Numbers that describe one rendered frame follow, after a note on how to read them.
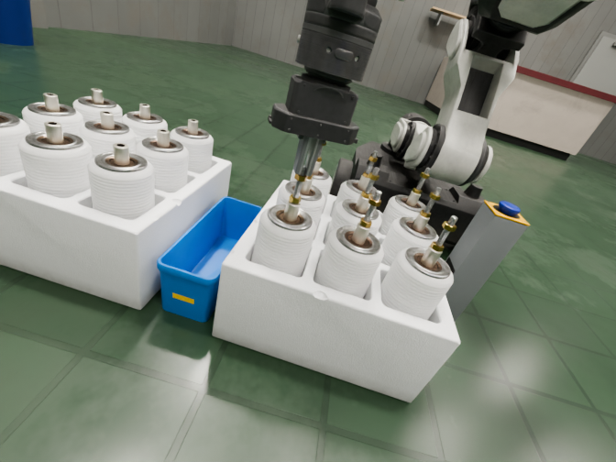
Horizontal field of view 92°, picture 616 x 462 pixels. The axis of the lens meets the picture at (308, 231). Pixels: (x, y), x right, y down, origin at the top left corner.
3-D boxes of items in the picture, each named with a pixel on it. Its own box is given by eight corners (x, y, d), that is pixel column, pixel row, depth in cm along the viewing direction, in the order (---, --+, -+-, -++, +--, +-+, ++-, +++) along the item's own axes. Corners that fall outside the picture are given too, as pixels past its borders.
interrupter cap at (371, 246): (382, 261, 46) (384, 258, 46) (335, 249, 46) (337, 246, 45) (376, 235, 53) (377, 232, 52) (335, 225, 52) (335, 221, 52)
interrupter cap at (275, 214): (257, 213, 48) (258, 209, 48) (290, 204, 54) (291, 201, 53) (289, 237, 45) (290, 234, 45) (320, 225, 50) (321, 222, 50)
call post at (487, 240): (419, 301, 81) (483, 201, 65) (444, 308, 81) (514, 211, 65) (423, 320, 75) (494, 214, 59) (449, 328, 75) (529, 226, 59)
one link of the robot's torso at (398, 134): (387, 143, 134) (399, 114, 127) (429, 157, 134) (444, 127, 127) (390, 157, 116) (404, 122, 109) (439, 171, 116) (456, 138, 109)
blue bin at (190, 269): (219, 233, 83) (224, 194, 77) (257, 245, 83) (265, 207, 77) (153, 310, 57) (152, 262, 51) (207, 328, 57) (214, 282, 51)
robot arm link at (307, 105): (270, 133, 36) (293, 16, 30) (265, 113, 44) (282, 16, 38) (363, 152, 40) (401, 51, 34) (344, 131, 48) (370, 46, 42)
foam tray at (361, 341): (270, 233, 89) (283, 179, 80) (395, 274, 88) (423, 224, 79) (211, 336, 56) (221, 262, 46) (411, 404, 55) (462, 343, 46)
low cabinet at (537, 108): (507, 130, 694) (534, 85, 643) (574, 163, 477) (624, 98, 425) (423, 104, 694) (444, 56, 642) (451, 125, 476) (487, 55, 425)
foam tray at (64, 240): (102, 178, 90) (95, 118, 81) (225, 217, 90) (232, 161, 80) (-53, 247, 57) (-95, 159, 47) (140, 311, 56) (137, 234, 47)
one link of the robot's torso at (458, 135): (404, 176, 92) (445, 38, 95) (459, 193, 92) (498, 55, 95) (424, 161, 77) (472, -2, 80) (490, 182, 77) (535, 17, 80)
